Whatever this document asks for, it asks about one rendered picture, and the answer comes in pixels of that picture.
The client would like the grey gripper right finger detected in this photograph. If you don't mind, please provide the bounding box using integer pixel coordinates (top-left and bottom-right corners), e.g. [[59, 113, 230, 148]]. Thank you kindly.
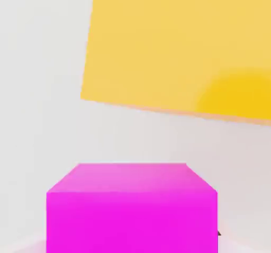
[[217, 230, 249, 253]]

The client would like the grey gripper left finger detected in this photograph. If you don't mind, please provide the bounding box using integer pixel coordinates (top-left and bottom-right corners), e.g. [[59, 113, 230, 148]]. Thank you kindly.
[[20, 238, 47, 253]]

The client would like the small magenta cube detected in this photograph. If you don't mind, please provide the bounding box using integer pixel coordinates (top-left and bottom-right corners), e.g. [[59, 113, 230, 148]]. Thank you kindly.
[[46, 162, 219, 253]]

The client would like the large yellow box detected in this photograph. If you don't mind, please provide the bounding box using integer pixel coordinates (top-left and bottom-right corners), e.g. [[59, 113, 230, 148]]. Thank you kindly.
[[80, 0, 271, 128]]

